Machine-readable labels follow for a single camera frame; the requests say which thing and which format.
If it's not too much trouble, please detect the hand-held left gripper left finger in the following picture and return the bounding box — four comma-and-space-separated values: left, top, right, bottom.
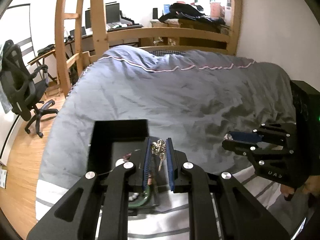
26, 137, 153, 240

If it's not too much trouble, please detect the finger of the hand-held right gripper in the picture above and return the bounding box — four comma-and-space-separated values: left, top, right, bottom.
229, 123, 297, 143
222, 140, 295, 155

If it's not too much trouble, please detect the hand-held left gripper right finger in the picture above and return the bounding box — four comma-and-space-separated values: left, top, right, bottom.
165, 137, 292, 240

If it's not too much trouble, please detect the metallic dangle earring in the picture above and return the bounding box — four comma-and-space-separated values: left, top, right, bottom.
151, 139, 167, 172

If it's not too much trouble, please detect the green jade bangle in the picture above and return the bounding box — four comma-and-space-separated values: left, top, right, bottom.
129, 185, 155, 209

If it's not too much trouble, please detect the black jewelry box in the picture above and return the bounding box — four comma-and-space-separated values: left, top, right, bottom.
86, 119, 189, 208

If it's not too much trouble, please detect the person's right hand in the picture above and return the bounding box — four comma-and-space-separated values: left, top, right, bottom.
279, 174, 320, 207

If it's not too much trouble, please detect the grey blue duvet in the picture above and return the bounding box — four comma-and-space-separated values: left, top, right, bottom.
40, 45, 298, 188

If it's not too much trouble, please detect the white striped blanket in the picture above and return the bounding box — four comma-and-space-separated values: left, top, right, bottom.
35, 165, 313, 240

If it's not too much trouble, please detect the wooden dresser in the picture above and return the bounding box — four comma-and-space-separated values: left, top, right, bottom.
150, 19, 230, 35

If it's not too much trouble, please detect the pink box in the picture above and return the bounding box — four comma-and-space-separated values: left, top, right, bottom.
210, 2, 222, 18

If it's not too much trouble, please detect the pile of dark clothes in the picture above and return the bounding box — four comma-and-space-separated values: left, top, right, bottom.
159, 2, 225, 25

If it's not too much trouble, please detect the wooden ladder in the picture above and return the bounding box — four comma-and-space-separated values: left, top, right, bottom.
55, 0, 85, 98

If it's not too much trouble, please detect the wooden folding table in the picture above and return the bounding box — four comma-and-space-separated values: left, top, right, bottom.
27, 44, 60, 85

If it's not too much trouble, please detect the black office chair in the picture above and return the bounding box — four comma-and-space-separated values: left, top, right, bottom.
0, 39, 59, 138

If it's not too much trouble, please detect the light blue cloth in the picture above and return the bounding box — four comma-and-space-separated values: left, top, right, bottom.
0, 44, 13, 113

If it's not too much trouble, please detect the wooden bunk bed frame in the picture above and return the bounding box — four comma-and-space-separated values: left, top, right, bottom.
75, 0, 243, 80

